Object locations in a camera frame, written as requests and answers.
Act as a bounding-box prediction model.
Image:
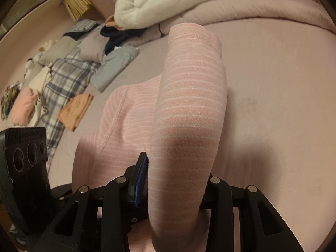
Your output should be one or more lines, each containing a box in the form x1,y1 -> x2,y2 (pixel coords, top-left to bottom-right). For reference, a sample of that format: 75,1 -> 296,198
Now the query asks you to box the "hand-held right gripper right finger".
199,173 -> 305,252

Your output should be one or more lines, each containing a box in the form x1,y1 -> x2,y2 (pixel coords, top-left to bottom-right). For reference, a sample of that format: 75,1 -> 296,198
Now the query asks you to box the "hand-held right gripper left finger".
31,152 -> 151,252

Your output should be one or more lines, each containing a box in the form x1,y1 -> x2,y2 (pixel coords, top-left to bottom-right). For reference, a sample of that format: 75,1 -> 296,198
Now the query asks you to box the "pink striped garment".
72,23 -> 229,252

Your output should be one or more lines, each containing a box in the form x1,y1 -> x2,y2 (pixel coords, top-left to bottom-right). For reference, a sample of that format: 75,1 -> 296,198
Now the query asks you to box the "pink folded garment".
11,86 -> 38,126

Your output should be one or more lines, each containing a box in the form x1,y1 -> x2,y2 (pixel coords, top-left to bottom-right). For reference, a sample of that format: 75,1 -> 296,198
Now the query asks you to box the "floral cloth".
0,82 -> 24,122

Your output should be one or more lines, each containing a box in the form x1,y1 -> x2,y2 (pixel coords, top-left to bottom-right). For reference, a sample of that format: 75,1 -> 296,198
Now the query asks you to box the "orange folded garment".
57,93 -> 94,132

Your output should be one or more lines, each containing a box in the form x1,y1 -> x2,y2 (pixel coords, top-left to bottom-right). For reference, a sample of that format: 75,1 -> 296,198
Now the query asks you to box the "plaid blue grey shirt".
37,48 -> 102,164

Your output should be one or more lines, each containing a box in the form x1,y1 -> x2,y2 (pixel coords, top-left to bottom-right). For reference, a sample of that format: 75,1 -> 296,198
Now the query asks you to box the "white small garment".
24,40 -> 54,80

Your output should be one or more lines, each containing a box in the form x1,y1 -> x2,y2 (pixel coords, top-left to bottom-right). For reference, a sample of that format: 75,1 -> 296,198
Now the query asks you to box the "grey folded garment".
91,46 -> 140,93

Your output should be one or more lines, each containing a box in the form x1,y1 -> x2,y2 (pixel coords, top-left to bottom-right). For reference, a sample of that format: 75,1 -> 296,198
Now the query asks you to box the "pink bed sheet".
47,0 -> 336,252

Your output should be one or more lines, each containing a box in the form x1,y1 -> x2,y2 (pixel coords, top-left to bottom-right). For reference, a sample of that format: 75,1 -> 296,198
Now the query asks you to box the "dark navy garment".
101,26 -> 144,55

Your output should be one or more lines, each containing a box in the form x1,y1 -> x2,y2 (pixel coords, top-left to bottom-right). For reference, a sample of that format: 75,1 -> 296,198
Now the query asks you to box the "striped folded cloth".
64,18 -> 100,42

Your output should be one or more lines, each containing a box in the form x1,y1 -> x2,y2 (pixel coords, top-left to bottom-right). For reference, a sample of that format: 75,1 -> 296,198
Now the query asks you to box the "peach cloth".
105,14 -> 124,31

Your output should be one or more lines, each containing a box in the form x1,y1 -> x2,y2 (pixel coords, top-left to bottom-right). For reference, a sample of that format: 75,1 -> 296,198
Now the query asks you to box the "yellow cloth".
64,0 -> 91,22

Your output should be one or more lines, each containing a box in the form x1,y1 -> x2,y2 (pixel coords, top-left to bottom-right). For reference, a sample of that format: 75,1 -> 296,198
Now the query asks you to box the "white plush blanket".
115,0 -> 239,30

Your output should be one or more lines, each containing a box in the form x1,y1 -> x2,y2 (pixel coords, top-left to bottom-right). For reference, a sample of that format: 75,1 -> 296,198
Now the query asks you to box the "mauve duvet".
160,0 -> 332,43

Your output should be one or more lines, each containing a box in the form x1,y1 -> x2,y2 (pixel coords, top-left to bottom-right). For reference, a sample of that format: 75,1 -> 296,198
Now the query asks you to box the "white drawstring hoodie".
28,66 -> 52,127

